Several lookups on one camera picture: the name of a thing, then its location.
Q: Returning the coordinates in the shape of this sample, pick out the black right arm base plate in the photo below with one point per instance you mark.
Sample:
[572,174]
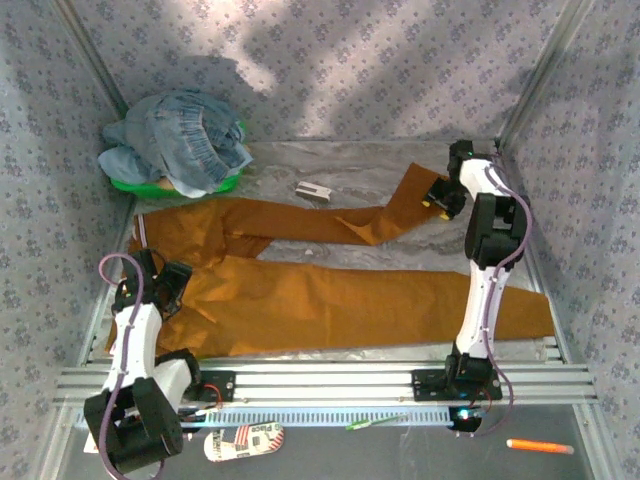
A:
[425,385]

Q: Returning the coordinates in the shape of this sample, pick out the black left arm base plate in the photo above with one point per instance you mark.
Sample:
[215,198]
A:
[220,382]

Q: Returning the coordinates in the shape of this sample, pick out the blue denim jeans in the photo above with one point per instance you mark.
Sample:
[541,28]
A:
[175,135]

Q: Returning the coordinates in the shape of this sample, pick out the black round controller board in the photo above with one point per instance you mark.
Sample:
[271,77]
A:
[465,417]
[194,416]

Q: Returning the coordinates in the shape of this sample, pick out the aluminium frame bar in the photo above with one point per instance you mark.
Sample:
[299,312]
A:
[94,332]
[537,272]
[55,445]
[590,440]

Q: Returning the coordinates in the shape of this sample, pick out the beige cloth item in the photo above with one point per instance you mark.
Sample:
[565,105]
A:
[167,186]

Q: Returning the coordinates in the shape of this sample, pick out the brown trousers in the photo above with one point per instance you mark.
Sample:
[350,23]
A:
[300,300]

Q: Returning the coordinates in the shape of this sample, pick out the orange marker pen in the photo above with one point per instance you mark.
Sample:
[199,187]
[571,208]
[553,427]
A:
[540,446]

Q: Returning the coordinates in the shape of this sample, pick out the green pen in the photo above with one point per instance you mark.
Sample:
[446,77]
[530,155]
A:
[365,424]

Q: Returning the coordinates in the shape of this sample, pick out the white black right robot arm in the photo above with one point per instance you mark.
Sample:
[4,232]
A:
[487,300]

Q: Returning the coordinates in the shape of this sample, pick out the green plastic basin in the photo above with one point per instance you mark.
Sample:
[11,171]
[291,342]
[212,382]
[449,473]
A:
[137,190]

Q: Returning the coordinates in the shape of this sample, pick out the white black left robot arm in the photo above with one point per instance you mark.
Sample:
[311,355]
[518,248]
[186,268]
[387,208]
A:
[135,350]

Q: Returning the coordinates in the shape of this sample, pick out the light blue garment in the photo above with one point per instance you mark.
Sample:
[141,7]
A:
[120,167]

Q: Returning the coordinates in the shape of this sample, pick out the aluminium mounting rail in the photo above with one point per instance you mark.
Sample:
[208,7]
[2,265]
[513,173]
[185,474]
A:
[325,385]

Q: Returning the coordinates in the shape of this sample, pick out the small white plastic block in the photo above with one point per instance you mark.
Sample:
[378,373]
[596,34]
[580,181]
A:
[313,192]

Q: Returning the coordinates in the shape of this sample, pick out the aluminium frame post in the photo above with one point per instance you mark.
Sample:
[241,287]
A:
[92,60]
[543,70]

